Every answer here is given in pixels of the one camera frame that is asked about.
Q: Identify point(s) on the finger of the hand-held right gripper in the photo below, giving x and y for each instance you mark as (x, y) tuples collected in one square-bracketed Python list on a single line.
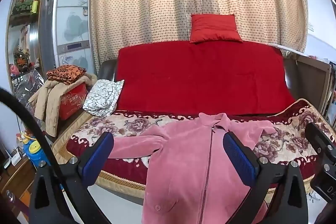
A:
[(319, 134)]

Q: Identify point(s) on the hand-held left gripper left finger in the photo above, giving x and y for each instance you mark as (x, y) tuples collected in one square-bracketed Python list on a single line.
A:
[(97, 157)]

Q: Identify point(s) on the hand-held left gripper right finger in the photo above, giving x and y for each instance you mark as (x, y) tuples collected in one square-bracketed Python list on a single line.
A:
[(239, 158)]

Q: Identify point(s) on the pink zip jacket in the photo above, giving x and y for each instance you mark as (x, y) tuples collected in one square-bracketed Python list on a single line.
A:
[(181, 161)]

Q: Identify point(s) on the floral plush blanket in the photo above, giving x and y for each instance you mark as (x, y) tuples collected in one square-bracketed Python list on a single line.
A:
[(136, 124)]

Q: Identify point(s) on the red cardboard box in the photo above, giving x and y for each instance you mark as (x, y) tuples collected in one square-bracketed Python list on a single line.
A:
[(73, 103)]

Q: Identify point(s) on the dark brown sofa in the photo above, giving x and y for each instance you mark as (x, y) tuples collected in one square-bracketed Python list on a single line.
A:
[(304, 77)]

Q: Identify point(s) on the white black patterned cloth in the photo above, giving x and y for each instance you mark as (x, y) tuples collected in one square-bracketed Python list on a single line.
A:
[(103, 96)]

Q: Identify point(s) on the blue yellow plastic container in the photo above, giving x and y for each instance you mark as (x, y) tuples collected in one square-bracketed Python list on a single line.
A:
[(34, 150)]

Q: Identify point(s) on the beige quilted coat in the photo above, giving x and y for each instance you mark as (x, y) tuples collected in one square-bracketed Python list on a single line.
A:
[(48, 98)]

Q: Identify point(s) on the orange black patterned cloth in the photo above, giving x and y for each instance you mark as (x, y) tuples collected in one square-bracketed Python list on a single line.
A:
[(65, 74)]

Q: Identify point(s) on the red sofa cover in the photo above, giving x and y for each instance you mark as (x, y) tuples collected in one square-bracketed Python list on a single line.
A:
[(199, 77)]

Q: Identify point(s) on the dark plastic bag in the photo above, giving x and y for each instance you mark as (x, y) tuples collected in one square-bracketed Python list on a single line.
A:
[(29, 87)]

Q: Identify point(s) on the flower ornament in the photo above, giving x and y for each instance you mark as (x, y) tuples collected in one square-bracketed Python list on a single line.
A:
[(22, 58)]

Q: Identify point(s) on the red cushion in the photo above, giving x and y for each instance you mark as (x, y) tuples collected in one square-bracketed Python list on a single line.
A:
[(214, 28)]

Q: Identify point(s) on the silver refrigerator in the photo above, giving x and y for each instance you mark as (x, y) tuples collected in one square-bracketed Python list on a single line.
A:
[(73, 24)]

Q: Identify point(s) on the wooden display cabinet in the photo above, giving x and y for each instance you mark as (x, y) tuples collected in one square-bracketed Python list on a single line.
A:
[(29, 29)]

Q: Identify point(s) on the green shelf ornament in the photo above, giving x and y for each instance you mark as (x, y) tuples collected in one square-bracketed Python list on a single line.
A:
[(22, 5)]

